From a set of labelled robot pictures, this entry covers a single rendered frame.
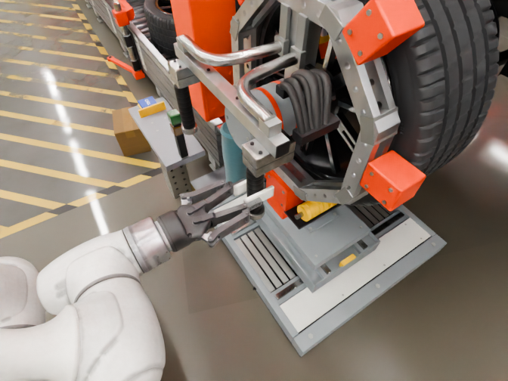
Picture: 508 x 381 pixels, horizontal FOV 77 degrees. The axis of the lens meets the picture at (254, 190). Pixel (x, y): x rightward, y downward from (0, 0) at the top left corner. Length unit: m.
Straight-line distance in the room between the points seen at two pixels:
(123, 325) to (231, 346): 0.94
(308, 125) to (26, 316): 0.77
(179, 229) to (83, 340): 0.23
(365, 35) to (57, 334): 0.61
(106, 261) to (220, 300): 0.93
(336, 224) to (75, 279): 1.04
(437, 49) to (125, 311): 0.65
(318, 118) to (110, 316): 0.44
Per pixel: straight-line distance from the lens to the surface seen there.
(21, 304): 0.96
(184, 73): 0.82
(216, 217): 0.62
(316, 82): 0.59
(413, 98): 0.68
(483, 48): 0.79
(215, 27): 1.16
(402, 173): 0.69
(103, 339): 0.47
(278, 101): 0.76
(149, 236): 0.59
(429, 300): 1.62
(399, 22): 0.59
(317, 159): 1.05
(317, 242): 1.32
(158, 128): 1.46
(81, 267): 0.58
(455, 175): 2.13
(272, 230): 1.39
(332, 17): 0.65
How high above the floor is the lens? 1.35
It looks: 51 degrees down
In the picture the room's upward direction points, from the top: straight up
